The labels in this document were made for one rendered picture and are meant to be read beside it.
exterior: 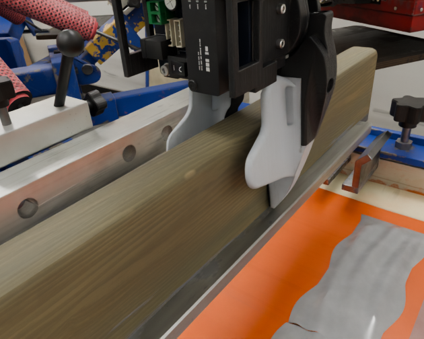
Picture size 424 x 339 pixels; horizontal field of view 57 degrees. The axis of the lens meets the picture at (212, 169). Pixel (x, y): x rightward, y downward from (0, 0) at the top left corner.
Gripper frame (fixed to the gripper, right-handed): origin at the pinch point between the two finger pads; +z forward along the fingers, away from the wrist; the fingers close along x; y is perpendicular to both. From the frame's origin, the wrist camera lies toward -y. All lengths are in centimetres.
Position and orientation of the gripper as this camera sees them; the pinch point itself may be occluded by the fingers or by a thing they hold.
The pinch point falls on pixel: (255, 176)
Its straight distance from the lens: 27.9
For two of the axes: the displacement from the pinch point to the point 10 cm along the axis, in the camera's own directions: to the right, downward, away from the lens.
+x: 7.9, 2.6, -5.5
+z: 0.6, 8.7, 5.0
